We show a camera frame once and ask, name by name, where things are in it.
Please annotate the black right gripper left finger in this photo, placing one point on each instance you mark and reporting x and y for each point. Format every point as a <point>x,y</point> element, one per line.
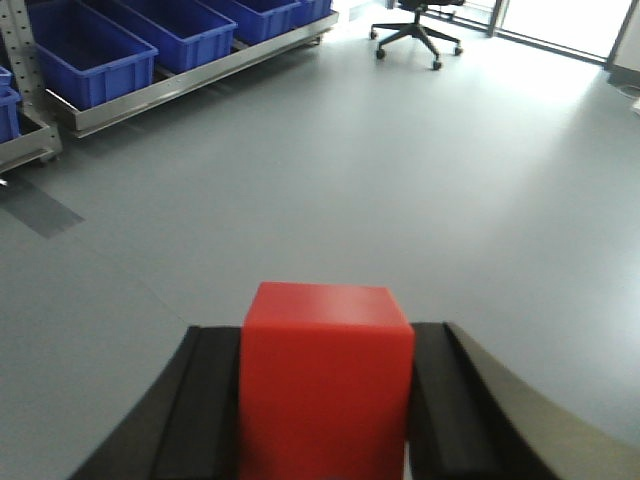
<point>185,426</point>

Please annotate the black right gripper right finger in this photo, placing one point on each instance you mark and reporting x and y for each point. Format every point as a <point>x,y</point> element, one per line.
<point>470,417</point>

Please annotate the red cube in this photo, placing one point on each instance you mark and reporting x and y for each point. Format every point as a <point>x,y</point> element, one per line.
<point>324,383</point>

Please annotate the steel floor rack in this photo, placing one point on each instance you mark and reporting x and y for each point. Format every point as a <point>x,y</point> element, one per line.
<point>167,86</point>

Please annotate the blue bin far left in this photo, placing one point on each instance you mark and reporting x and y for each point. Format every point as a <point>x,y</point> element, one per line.
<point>9,99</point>

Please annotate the blue floor bin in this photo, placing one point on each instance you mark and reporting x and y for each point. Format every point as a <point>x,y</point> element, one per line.
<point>86,58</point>
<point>257,20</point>
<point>187,34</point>

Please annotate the black office chair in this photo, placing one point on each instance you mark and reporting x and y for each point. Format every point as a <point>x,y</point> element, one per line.
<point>415,29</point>

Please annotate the perforated steel upright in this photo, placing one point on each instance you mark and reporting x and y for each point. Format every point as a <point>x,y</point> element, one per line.
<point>41,140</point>

